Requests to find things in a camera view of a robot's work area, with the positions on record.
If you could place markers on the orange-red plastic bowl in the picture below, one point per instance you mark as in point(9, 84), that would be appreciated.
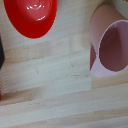
point(31, 15)

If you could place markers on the red basket with blue rim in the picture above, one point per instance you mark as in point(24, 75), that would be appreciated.
point(1, 53)

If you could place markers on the pink plastic cup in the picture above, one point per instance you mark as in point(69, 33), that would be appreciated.
point(105, 23)

